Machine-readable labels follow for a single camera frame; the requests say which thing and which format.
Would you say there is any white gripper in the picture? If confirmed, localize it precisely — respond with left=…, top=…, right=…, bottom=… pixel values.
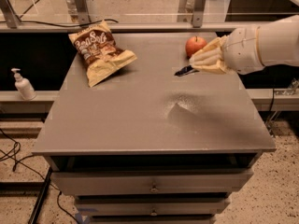
left=189, top=25, right=264, bottom=75

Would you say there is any blue rxbar wrapper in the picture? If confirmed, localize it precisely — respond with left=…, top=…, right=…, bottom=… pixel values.
left=175, top=65, right=197, bottom=77

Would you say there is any red apple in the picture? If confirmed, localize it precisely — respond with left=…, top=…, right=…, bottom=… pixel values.
left=185, top=36, right=206, bottom=58

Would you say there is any grey drawer cabinet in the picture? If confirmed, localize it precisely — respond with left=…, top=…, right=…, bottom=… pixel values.
left=34, top=33, right=275, bottom=224

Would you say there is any brown yellow chip bag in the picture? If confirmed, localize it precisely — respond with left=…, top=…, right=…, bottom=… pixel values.
left=68, top=21, right=137, bottom=88

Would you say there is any drawer with knob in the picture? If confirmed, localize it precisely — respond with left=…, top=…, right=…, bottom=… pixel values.
left=75, top=198, right=230, bottom=217
left=51, top=169, right=253, bottom=196

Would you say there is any top drawer with knob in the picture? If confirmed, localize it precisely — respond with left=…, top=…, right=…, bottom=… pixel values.
left=51, top=169, right=253, bottom=196

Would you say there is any white pump bottle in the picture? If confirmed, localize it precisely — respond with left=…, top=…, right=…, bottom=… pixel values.
left=11, top=68, right=36, bottom=100

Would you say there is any right metal bracket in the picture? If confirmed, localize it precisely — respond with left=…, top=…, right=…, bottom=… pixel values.
left=183, top=0, right=206, bottom=28

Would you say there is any metal bracket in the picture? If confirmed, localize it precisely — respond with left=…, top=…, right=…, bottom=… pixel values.
left=0, top=0, right=21, bottom=29
left=183, top=0, right=206, bottom=28
left=65, top=0, right=91, bottom=24

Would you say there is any black cable on rail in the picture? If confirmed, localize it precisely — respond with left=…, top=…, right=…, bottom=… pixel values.
left=18, top=18, right=120, bottom=29

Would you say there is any far left metal bracket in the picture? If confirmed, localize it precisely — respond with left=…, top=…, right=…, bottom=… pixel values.
left=0, top=0, right=21, bottom=29

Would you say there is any black floor cable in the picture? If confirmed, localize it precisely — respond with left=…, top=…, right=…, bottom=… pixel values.
left=0, top=128, right=82, bottom=224

